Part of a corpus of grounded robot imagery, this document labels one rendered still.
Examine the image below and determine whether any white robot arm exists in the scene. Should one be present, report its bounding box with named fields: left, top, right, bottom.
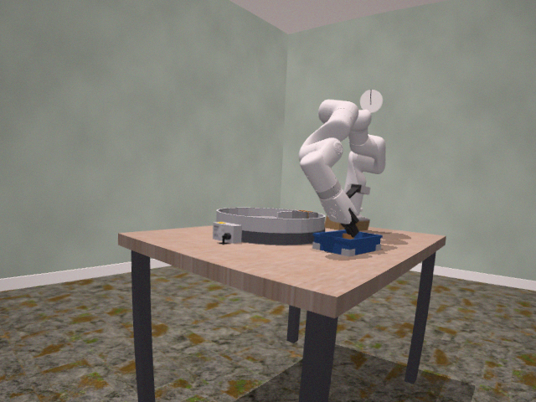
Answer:
left=299, top=100, right=386, bottom=219

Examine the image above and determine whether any blue crate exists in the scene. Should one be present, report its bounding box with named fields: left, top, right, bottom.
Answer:
left=312, top=230, right=383, bottom=257

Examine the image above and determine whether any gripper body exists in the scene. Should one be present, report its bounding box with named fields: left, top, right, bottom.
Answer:
left=320, top=187, right=358, bottom=224

